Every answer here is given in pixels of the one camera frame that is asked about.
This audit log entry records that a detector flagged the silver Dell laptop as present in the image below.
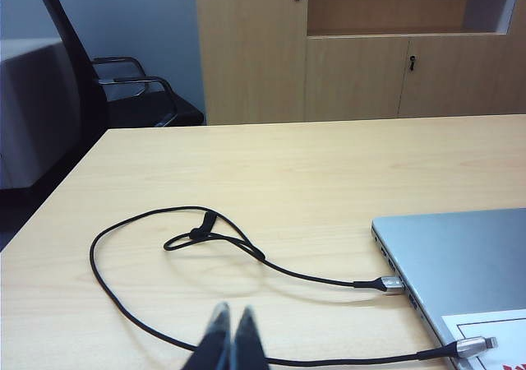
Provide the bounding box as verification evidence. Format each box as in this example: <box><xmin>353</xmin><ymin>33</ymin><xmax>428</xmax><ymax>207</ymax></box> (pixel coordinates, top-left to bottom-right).
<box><xmin>371</xmin><ymin>207</ymin><xmax>526</xmax><ymax>370</ymax></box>

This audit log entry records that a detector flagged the black office chair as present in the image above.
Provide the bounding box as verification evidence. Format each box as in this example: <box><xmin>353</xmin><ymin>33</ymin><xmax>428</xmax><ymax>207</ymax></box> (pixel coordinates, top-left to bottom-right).
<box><xmin>35</xmin><ymin>0</ymin><xmax>205</xmax><ymax>192</ymax></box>

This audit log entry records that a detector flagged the black braided charging cable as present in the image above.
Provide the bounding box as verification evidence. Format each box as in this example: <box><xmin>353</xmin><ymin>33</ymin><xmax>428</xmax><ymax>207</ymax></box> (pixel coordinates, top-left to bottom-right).
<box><xmin>89</xmin><ymin>206</ymin><xmax>499</xmax><ymax>369</ymax></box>

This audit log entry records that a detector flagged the white red laptop sticker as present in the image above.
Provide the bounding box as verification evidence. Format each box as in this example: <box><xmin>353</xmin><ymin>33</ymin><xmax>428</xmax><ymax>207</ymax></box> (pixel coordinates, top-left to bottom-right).
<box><xmin>441</xmin><ymin>308</ymin><xmax>526</xmax><ymax>370</ymax></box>

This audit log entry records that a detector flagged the light wooden cabinet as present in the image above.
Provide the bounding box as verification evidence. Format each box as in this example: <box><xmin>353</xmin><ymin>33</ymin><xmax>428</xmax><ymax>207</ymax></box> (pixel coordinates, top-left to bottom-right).
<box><xmin>193</xmin><ymin>0</ymin><xmax>526</xmax><ymax>127</ymax></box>

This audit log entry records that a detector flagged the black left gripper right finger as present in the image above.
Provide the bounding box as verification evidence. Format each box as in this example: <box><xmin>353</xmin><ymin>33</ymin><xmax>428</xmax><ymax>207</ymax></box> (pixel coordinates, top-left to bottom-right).
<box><xmin>232</xmin><ymin>306</ymin><xmax>268</xmax><ymax>370</ymax></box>

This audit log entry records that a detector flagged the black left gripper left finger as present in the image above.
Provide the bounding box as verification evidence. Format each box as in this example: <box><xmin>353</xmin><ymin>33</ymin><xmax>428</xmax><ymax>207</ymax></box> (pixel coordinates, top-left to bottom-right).
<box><xmin>180</xmin><ymin>302</ymin><xmax>232</xmax><ymax>370</ymax></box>

